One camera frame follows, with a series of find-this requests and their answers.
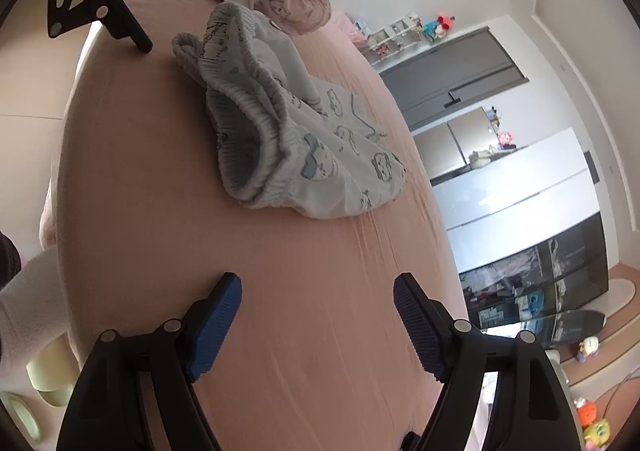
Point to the white sock foot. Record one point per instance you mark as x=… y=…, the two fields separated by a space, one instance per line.
x=33 y=311

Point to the pink bed sheet mattress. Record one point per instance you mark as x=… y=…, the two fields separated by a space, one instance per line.
x=317 y=357

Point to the grey door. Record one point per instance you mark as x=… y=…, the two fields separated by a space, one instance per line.
x=451 y=77

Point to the black glass display cabinet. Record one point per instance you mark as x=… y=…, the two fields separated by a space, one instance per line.
x=562 y=273

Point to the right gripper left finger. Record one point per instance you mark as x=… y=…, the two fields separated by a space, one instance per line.
x=106 y=410

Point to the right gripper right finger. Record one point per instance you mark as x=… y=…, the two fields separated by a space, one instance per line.
x=531 y=410

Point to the orange plush toy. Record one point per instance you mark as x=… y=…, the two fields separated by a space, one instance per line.
x=587 y=412

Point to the white wardrobe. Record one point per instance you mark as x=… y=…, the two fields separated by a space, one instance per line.
x=510 y=180

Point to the light blue cartoon pajama pants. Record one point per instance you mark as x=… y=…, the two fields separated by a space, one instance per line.
x=285 y=139

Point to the white shelf rack with toys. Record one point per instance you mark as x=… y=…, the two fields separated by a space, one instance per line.
x=388 y=42

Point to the yellow plush toy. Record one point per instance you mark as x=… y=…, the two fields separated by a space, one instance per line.
x=597 y=435

